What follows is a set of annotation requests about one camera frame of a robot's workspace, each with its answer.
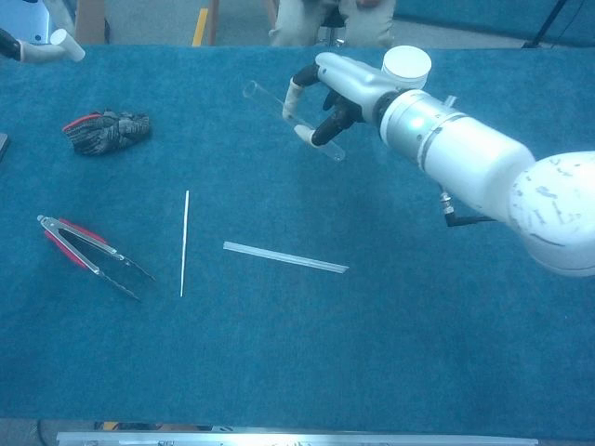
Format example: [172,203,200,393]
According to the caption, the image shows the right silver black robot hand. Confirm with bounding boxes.
[281,51,403,148]

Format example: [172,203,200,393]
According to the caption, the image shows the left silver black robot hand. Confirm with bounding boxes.
[0,27,64,65]

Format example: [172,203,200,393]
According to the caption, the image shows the small white stopper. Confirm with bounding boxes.
[49,28,86,62]

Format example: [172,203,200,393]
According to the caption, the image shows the transparent glass test tube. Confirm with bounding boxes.
[242,80,347,163]

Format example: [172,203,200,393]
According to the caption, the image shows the grey metal machine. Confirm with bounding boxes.
[0,0,75,46]

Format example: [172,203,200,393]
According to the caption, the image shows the white paper cup stack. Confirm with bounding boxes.
[380,45,433,92]

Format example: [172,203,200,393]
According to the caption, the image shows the brown cardboard board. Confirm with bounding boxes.
[73,0,109,46]

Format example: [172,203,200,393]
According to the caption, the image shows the person in beige trousers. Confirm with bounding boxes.
[268,0,396,47]

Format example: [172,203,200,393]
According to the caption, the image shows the black grey work glove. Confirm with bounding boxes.
[62,109,153,157]

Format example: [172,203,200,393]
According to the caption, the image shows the yellow bar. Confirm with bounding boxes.
[192,7,210,47]

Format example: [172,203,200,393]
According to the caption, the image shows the black tripod stand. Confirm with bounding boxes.
[521,0,577,50]

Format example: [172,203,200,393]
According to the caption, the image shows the thin white rod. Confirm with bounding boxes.
[179,189,191,298]

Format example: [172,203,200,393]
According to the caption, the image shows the blue carpet table cover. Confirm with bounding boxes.
[0,40,595,440]

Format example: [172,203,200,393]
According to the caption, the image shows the black stool with chrome post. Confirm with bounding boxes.
[320,7,348,47]

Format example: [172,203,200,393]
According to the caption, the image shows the metal tongs with red handles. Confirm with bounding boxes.
[36,215,157,302]

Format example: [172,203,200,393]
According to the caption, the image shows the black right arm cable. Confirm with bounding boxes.
[439,192,496,229]

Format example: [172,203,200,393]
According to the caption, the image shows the aluminium frame rail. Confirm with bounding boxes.
[55,430,539,446]

